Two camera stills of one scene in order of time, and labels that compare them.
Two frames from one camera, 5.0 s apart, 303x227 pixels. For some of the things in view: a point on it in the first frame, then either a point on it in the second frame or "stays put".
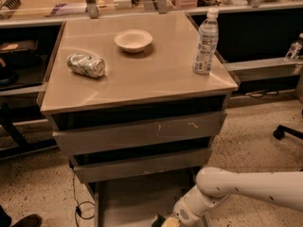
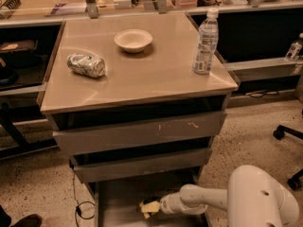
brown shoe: x=31 y=220 stays put
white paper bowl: x=133 y=41 stays put
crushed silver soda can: x=87 y=65 stays put
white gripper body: x=184 y=213 to x=168 y=203
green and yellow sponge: x=158 y=221 to x=150 y=205
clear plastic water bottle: x=207 y=43 stays put
